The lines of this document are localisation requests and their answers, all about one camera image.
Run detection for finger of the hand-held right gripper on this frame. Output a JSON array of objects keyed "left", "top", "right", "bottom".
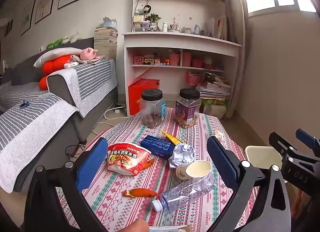
[
  {"left": 269, "top": 132, "right": 294, "bottom": 159},
  {"left": 296, "top": 129, "right": 320, "bottom": 150}
]

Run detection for white trash bin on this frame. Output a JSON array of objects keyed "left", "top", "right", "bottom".
[{"left": 244, "top": 145, "right": 284, "bottom": 185}]

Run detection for clear jar blue label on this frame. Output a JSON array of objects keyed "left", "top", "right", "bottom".
[{"left": 139, "top": 89, "right": 167, "bottom": 129}]

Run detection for pink pot with pencils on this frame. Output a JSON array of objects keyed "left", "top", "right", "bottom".
[{"left": 169, "top": 49, "right": 180, "bottom": 66}]

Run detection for striped grey sofa seat cover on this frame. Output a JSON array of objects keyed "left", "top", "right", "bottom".
[{"left": 0, "top": 94, "right": 79, "bottom": 194}]

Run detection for tall stack of books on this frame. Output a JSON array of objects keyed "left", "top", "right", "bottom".
[{"left": 94, "top": 27, "right": 118, "bottom": 60}]

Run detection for curled orange wrapper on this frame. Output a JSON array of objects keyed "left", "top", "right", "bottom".
[{"left": 141, "top": 157, "right": 156, "bottom": 170}]

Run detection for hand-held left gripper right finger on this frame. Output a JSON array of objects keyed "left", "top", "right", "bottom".
[{"left": 207, "top": 136, "right": 292, "bottom": 232}]

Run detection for orange plush cushion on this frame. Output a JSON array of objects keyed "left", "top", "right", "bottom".
[{"left": 38, "top": 56, "right": 73, "bottom": 90}]

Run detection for blue tissue box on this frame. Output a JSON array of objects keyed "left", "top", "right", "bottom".
[{"left": 96, "top": 17, "right": 118, "bottom": 29}]

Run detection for clear plastic bottle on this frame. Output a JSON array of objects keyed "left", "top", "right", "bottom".
[{"left": 152, "top": 173, "right": 218, "bottom": 212}]

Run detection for printed paper cup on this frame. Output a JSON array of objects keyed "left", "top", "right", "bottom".
[{"left": 175, "top": 160, "right": 212, "bottom": 180}]

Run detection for pile of papers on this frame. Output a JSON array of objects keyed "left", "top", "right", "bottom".
[{"left": 196, "top": 72, "right": 232, "bottom": 100}]

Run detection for white cable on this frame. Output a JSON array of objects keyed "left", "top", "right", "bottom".
[{"left": 104, "top": 108, "right": 125, "bottom": 120}]

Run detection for white plush toy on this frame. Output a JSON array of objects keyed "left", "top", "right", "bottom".
[{"left": 62, "top": 32, "right": 81, "bottom": 45}]

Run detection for pink plush toy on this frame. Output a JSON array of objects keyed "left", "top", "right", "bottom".
[{"left": 79, "top": 48, "right": 100, "bottom": 60}]

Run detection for blue cardboard box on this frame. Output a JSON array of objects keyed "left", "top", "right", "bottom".
[{"left": 140, "top": 135, "right": 175, "bottom": 159}]

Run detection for red cardboard box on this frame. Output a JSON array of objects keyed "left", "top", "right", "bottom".
[{"left": 128, "top": 78, "right": 160, "bottom": 117}]

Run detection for white bag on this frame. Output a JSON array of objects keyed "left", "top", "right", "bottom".
[{"left": 202, "top": 104, "right": 228, "bottom": 119}]

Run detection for narrow framed wall picture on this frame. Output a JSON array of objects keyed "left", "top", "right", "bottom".
[{"left": 20, "top": 0, "right": 36, "bottom": 36}]

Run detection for red noodle packet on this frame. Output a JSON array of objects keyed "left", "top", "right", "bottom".
[{"left": 107, "top": 142, "right": 152, "bottom": 175}]

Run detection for grey sofa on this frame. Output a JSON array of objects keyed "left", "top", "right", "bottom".
[{"left": 0, "top": 37, "right": 118, "bottom": 192}]

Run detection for white pillow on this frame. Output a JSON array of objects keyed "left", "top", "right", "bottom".
[{"left": 33, "top": 47, "right": 83, "bottom": 68}]

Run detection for flat orange wrapper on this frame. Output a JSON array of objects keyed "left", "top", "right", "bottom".
[{"left": 122, "top": 188, "right": 158, "bottom": 199}]

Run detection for patterned knit-print tablecloth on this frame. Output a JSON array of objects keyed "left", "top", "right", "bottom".
[{"left": 56, "top": 107, "right": 258, "bottom": 232}]

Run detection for clear jar purple label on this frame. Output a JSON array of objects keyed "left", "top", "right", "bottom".
[{"left": 174, "top": 88, "right": 201, "bottom": 129}]

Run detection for green potted plant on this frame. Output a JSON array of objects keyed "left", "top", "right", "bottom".
[{"left": 146, "top": 13, "right": 162, "bottom": 28}]

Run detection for green plush toy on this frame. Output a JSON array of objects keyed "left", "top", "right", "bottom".
[{"left": 46, "top": 38, "right": 64, "bottom": 49}]

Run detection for green tissue pack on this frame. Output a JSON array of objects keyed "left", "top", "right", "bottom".
[{"left": 202, "top": 98, "right": 227, "bottom": 106}]

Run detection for plain pink pot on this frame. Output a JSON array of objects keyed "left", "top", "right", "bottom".
[{"left": 182, "top": 51, "right": 192, "bottom": 67}]

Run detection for large pink basket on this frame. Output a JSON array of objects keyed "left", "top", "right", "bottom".
[{"left": 187, "top": 72, "right": 205, "bottom": 87}]

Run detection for medium framed wall picture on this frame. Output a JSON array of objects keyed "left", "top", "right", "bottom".
[{"left": 34, "top": 0, "right": 59, "bottom": 24}]

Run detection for person's left hand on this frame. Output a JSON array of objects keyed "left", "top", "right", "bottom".
[{"left": 119, "top": 219, "right": 150, "bottom": 232}]

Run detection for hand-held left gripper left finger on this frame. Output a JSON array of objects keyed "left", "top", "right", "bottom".
[{"left": 24, "top": 137, "right": 108, "bottom": 232}]

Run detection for white paper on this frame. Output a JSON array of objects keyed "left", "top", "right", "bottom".
[{"left": 169, "top": 143, "right": 195, "bottom": 169}]

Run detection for upright folders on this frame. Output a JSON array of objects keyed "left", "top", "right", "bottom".
[{"left": 206, "top": 16, "right": 229, "bottom": 40}]

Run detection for white shelf unit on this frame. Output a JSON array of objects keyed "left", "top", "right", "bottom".
[{"left": 122, "top": 0, "right": 243, "bottom": 117}]

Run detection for yellow foil wrapper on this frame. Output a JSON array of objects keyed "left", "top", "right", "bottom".
[{"left": 160, "top": 129, "right": 184, "bottom": 146}]

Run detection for beige curtain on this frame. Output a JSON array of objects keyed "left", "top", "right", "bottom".
[{"left": 221, "top": 0, "right": 249, "bottom": 120}]

